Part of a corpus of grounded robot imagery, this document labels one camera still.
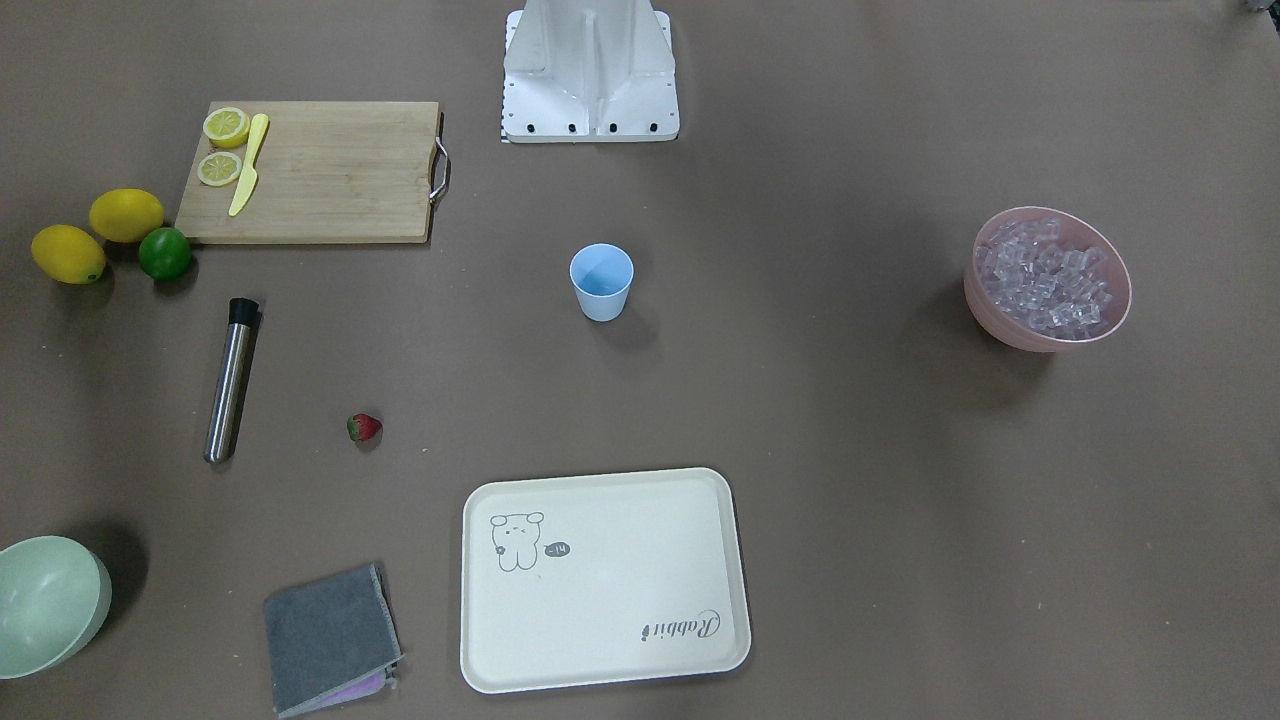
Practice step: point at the red strawberry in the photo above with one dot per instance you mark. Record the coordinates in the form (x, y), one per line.
(362, 427)

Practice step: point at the light blue plastic cup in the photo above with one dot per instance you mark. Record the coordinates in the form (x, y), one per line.
(601, 275)

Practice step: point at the pink bowl of ice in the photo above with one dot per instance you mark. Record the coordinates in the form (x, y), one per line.
(1044, 281)

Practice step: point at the cream rabbit tray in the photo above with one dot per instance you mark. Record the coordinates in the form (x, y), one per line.
(601, 579)

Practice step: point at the steel muddler black tip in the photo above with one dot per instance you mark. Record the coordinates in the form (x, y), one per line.
(243, 317)

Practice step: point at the grey folded cloth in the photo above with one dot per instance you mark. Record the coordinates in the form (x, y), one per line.
(330, 642)

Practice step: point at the yellow plastic knife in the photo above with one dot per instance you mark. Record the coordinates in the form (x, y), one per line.
(249, 177)

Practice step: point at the lemon half lower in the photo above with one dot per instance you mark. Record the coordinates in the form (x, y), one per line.
(218, 169)

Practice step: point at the lemon half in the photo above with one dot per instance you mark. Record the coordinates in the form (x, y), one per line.
(227, 128)
(218, 169)

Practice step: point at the lemon half upper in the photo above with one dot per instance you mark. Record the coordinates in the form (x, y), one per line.
(227, 128)

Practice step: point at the green lime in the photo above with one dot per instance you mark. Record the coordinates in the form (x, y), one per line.
(165, 254)

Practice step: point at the yellow lemon near board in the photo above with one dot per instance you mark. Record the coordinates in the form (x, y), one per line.
(126, 215)

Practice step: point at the yellow lemon outer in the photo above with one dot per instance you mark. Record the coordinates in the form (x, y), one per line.
(68, 254)

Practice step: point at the mint green bowl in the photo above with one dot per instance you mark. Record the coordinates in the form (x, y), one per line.
(55, 596)

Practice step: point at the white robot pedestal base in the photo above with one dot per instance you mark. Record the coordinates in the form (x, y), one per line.
(589, 72)

